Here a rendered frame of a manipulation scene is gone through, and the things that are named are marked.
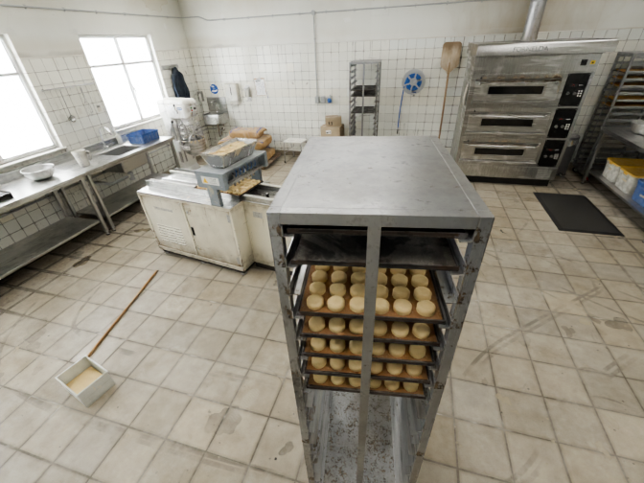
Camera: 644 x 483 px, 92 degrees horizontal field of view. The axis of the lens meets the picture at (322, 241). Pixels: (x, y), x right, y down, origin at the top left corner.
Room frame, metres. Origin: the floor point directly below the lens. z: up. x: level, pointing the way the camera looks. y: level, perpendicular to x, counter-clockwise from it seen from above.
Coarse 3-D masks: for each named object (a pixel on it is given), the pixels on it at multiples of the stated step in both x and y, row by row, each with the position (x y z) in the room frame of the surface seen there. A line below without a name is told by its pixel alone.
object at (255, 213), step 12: (264, 192) 2.99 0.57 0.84; (276, 192) 2.98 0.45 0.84; (252, 204) 2.76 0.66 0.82; (264, 204) 2.70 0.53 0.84; (252, 216) 2.77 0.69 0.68; (264, 216) 2.70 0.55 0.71; (252, 228) 2.78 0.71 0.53; (264, 228) 2.71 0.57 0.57; (252, 240) 2.80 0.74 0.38; (264, 240) 2.73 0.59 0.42; (288, 240) 2.60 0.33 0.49; (264, 252) 2.74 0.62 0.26; (264, 264) 2.79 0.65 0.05
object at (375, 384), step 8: (312, 376) 0.67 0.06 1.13; (320, 376) 0.65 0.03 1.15; (328, 376) 0.66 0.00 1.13; (320, 384) 0.63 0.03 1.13; (328, 384) 0.63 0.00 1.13; (336, 384) 0.63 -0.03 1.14; (344, 384) 0.63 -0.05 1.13; (352, 384) 0.62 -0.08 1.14; (376, 384) 0.61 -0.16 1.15; (384, 384) 0.62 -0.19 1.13; (392, 384) 0.61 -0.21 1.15; (400, 384) 0.62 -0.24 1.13; (408, 384) 0.60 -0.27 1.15; (416, 384) 0.60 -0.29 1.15; (400, 392) 0.59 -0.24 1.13; (408, 392) 0.59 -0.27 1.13; (416, 392) 0.59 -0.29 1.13
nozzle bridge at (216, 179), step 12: (252, 156) 3.11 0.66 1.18; (264, 156) 3.25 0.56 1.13; (204, 168) 2.83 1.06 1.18; (216, 168) 2.82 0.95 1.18; (228, 168) 2.80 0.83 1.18; (240, 168) 2.99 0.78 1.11; (204, 180) 2.74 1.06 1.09; (216, 180) 2.68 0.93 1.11; (228, 180) 2.82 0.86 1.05; (216, 192) 2.69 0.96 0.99; (216, 204) 2.71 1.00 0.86
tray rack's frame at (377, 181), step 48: (336, 144) 1.13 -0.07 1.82; (384, 144) 1.10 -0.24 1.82; (432, 144) 1.07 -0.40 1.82; (288, 192) 0.72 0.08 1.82; (336, 192) 0.71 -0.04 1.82; (384, 192) 0.69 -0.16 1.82; (432, 192) 0.68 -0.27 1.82; (480, 240) 0.55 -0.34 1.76; (288, 336) 0.61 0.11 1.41; (336, 432) 0.94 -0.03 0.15; (384, 432) 0.92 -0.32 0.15; (336, 480) 0.70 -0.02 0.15; (384, 480) 0.69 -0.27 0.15
